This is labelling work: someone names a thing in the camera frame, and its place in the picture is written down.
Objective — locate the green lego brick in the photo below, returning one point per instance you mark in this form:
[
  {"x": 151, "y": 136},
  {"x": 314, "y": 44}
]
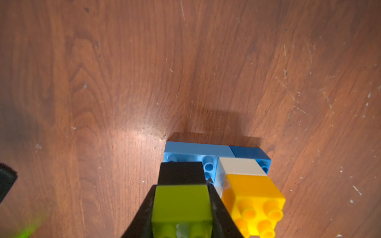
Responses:
[{"x": 182, "y": 211}]

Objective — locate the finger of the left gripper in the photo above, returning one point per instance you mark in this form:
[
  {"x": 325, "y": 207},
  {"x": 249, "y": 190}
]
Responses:
[{"x": 8, "y": 177}]

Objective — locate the dark blue lego brick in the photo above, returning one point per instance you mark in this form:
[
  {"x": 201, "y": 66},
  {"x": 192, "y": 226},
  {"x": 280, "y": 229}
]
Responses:
[{"x": 257, "y": 154}]

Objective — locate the light blue long lego brick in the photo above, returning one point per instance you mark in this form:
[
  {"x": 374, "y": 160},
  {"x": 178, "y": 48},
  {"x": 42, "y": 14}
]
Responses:
[{"x": 208, "y": 154}]

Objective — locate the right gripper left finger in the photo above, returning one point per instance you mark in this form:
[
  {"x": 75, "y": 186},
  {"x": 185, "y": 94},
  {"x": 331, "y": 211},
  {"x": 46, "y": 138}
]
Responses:
[{"x": 141, "y": 226}]

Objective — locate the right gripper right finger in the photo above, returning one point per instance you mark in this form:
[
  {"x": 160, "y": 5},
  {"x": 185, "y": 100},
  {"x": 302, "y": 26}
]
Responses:
[{"x": 223, "y": 225}]

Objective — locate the yellow lego brick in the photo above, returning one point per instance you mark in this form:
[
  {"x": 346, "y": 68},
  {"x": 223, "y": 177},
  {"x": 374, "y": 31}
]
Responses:
[{"x": 254, "y": 203}]

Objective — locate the black lego brick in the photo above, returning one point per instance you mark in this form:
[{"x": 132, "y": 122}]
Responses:
[{"x": 181, "y": 173}]

